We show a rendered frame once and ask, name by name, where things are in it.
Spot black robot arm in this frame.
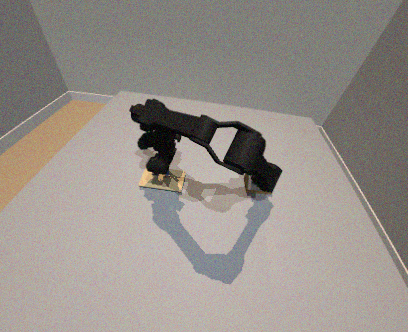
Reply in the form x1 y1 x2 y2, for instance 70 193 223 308
129 99 282 193

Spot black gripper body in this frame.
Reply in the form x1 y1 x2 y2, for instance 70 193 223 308
146 133 181 175

